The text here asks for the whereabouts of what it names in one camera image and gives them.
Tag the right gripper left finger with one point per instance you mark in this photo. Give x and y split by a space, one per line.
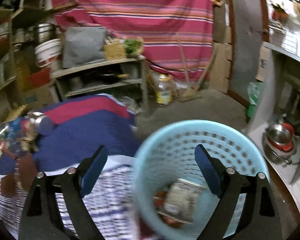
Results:
41 218

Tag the yellow utensil holder box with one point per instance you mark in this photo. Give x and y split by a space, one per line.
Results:
114 49

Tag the yellow label oil bottle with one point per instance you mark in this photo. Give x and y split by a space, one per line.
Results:
164 92

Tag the white cabinet shelf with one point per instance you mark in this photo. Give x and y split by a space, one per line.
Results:
279 102

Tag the white plastic bucket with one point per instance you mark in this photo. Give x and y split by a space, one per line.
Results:
47 52

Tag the grey fabric bag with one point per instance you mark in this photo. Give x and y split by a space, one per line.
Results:
83 45

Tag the red striped hanging curtain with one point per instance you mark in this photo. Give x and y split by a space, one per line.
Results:
156 22

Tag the clear jar silver lid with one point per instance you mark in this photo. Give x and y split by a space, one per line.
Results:
42 123

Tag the steel cooking pot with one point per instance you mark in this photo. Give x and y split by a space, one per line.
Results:
44 32

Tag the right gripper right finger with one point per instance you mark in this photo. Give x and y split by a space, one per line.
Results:
259 218

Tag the straw broom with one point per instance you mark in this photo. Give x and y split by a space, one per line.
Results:
189 93

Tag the green plastic bag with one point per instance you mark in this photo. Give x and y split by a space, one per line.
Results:
254 90

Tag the snack wrapper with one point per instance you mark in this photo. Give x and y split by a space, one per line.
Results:
176 204

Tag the stacked steel bowls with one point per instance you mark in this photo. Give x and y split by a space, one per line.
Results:
279 142

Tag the striped blue red tablecloth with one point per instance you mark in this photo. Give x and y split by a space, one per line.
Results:
81 127

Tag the green vegetables bundle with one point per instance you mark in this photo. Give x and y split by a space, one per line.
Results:
134 47

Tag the light blue plastic basket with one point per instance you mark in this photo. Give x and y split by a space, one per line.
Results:
168 154

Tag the grey wooden shelf unit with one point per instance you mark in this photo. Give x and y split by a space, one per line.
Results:
122 77

